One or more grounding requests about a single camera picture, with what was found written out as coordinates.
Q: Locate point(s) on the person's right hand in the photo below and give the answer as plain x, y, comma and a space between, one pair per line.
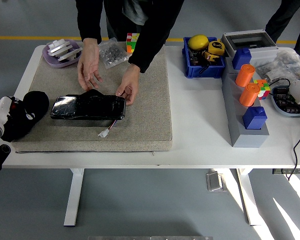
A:
88, 67

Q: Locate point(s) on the person's left hand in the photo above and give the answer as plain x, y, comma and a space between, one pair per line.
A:
131, 82

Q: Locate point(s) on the black glossy panel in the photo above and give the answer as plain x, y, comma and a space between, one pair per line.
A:
89, 107

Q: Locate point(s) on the black rag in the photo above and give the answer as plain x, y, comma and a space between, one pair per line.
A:
35, 102

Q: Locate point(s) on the person's left forearm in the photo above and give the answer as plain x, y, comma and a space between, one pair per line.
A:
149, 45

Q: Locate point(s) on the person's right forearm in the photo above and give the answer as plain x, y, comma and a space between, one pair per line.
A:
89, 25

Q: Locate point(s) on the clear bag of screws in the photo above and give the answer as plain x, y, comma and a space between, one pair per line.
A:
112, 55

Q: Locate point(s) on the grey-brown mat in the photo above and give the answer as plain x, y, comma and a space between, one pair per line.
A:
144, 112

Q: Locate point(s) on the white plastic parts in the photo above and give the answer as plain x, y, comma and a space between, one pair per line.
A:
60, 48

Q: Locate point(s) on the purple tray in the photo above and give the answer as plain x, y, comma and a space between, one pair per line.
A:
52, 62

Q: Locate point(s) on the colourful puzzle cube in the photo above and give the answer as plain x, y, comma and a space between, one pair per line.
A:
265, 90
131, 42

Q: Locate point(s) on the person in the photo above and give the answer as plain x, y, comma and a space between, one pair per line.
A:
280, 17
159, 20

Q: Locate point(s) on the blue plastic bin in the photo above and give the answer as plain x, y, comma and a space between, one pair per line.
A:
204, 72

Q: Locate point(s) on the yellow ball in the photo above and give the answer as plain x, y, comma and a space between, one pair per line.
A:
198, 41

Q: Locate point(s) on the yellow black tool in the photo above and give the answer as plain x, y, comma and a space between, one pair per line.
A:
211, 58

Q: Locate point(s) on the yellow tape measure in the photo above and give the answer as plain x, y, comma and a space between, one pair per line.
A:
217, 48

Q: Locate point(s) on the blue block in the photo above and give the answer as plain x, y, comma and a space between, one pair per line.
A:
241, 58
255, 118

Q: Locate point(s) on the orange cylinder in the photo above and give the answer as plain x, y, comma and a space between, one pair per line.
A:
244, 75
248, 96

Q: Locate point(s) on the grey stepped holder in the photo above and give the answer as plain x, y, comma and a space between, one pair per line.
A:
240, 140

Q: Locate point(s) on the grey box with clear lid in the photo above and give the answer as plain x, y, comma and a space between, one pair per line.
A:
250, 40

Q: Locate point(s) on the grey metal control box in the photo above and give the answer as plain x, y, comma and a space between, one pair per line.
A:
215, 181

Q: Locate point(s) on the white table leg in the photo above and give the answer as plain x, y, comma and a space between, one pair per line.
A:
73, 200
250, 200

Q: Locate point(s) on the light blue tray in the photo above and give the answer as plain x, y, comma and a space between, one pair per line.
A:
276, 106

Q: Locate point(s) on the circuit board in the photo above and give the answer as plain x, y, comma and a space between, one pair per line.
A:
286, 101

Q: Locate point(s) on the clear bag of parts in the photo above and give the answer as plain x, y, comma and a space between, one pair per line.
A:
287, 62

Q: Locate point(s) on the black power strip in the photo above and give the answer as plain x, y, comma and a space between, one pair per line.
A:
280, 171

